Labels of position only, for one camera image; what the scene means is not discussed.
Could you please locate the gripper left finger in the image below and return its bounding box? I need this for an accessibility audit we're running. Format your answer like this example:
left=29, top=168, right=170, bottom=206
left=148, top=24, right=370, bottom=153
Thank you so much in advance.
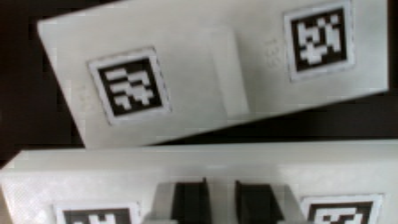
left=171, top=181, right=212, bottom=224

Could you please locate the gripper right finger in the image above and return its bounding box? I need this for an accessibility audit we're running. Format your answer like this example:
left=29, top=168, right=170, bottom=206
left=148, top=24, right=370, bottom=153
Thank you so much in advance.
left=235, top=182, right=280, bottom=224

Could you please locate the white cabinet body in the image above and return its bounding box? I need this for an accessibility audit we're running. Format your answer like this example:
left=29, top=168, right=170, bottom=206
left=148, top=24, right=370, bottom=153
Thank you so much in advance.
left=0, top=141, right=398, bottom=224

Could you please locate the white cabinet door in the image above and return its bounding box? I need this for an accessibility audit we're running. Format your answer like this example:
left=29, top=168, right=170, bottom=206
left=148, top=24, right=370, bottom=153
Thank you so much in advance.
left=38, top=0, right=388, bottom=149

